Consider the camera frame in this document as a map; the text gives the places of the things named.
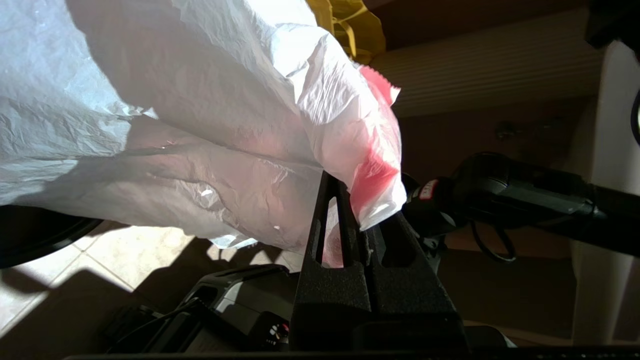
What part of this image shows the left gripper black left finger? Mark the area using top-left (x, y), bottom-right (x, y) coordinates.
top-left (290, 171), bottom-right (373, 351)

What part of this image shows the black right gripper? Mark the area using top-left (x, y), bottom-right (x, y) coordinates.
top-left (402, 175), bottom-right (471, 238)

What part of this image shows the white plastic bag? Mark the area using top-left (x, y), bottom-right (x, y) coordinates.
top-left (0, 0), bottom-right (408, 266)

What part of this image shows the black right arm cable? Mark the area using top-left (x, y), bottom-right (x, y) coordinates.
top-left (469, 220), bottom-right (517, 264)

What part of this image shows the black grey robot base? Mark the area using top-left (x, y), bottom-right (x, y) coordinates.
top-left (102, 264), bottom-right (301, 353)

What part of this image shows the white robot torso column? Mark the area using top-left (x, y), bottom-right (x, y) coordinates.
top-left (570, 40), bottom-right (640, 346)

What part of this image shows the yellow plastic bag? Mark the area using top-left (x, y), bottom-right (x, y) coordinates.
top-left (305, 0), bottom-right (387, 66)

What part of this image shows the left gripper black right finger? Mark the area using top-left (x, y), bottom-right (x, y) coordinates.
top-left (367, 211), bottom-right (468, 351)

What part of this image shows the black round trash bin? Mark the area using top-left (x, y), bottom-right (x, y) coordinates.
top-left (0, 204), bottom-right (104, 269)

